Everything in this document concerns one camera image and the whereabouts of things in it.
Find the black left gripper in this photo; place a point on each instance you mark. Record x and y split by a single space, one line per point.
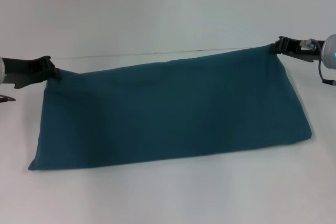
23 70

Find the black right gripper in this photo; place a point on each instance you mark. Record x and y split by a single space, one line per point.
304 49

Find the teal blue t-shirt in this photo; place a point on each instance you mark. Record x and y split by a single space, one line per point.
170 103

